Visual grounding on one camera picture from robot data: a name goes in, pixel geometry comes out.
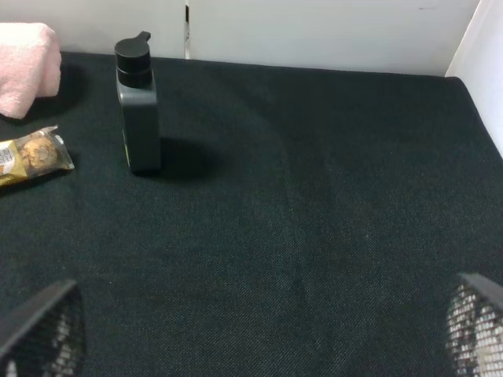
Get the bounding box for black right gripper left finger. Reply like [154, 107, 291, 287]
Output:
[1, 280, 86, 376]

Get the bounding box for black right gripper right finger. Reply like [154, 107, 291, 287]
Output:
[446, 273, 502, 376]

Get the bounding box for dark grey pump bottle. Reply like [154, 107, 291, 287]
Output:
[115, 31, 161, 174]

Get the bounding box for gold chocolate candy pack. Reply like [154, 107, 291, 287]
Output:
[1, 125, 75, 186]

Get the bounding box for black table cloth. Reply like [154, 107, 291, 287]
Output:
[1, 53, 502, 376]

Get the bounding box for pink towel right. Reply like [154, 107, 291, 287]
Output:
[1, 23, 62, 119]

